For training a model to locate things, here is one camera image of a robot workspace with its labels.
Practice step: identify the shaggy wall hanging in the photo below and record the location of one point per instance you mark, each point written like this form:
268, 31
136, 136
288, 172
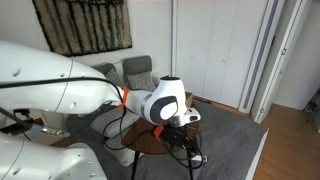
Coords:
83, 27

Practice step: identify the grey sofa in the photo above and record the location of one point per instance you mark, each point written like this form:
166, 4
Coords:
106, 120

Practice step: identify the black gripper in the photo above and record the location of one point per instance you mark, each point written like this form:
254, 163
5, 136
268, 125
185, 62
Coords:
178, 137

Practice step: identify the white closet doors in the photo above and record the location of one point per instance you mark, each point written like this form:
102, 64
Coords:
215, 42

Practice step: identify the checked grey pillow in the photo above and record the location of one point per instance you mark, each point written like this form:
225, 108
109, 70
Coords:
141, 81
113, 77

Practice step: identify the cardboard box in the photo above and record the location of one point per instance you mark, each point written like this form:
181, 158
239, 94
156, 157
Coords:
189, 99

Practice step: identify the dark wood side table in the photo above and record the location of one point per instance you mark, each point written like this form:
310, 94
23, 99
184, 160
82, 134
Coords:
144, 137

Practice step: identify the grey area rug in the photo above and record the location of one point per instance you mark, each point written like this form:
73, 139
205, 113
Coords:
231, 143

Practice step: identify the white remote control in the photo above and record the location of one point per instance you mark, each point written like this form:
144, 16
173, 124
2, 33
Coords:
200, 158

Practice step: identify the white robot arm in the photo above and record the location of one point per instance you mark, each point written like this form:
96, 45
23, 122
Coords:
36, 79

